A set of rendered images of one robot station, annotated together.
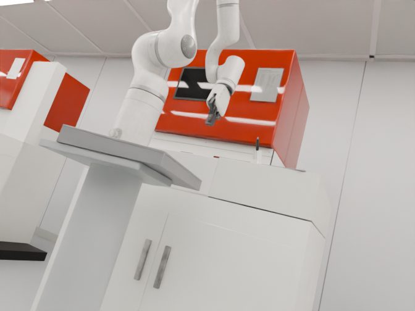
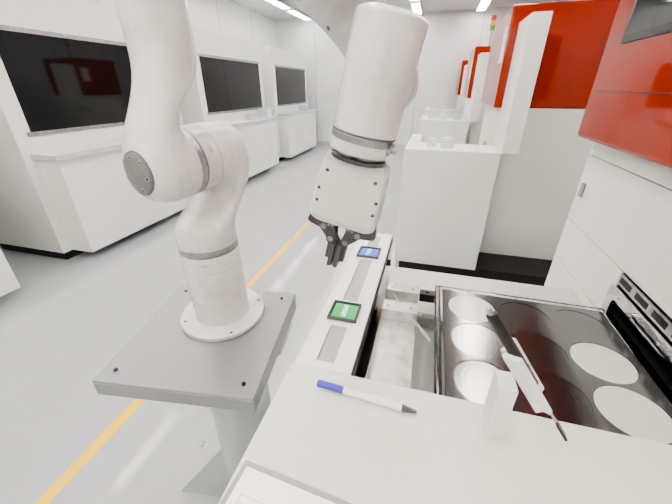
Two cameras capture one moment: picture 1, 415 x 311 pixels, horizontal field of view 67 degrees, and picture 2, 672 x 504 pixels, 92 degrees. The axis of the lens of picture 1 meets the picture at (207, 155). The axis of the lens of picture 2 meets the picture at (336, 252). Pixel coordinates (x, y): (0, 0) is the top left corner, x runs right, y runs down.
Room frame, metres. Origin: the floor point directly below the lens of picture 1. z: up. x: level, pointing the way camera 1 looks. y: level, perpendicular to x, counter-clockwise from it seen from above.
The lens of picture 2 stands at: (1.09, -0.42, 1.35)
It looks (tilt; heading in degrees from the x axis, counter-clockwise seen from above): 27 degrees down; 78
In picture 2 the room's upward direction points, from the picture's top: straight up
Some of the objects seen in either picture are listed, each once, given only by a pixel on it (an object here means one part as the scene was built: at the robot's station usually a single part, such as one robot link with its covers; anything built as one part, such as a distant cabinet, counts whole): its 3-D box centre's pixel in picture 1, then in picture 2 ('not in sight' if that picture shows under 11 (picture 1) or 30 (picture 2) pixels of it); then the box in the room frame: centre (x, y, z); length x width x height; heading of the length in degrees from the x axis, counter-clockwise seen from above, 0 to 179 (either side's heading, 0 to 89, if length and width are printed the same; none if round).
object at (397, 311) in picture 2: not in sight; (399, 311); (1.35, 0.13, 0.89); 0.08 x 0.03 x 0.03; 152
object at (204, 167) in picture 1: (157, 167); (357, 304); (1.27, 0.18, 0.89); 0.55 x 0.09 x 0.14; 62
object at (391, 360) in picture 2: not in sight; (394, 344); (1.31, 0.06, 0.87); 0.36 x 0.08 x 0.03; 62
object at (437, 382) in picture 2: not in sight; (437, 334); (1.40, 0.04, 0.90); 0.38 x 0.01 x 0.01; 62
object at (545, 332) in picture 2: not in sight; (536, 351); (1.56, -0.05, 0.90); 0.34 x 0.34 x 0.01; 62
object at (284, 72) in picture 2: not in sight; (280, 105); (1.53, 7.31, 1.00); 1.80 x 1.08 x 2.00; 62
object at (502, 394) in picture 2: (254, 165); (518, 394); (1.35, -0.21, 1.03); 0.06 x 0.04 x 0.13; 152
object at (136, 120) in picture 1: (135, 124); (217, 281); (0.95, 0.24, 0.96); 0.19 x 0.19 x 0.18
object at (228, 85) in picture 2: not in sight; (222, 112); (0.51, 5.36, 1.00); 1.80 x 1.08 x 2.00; 62
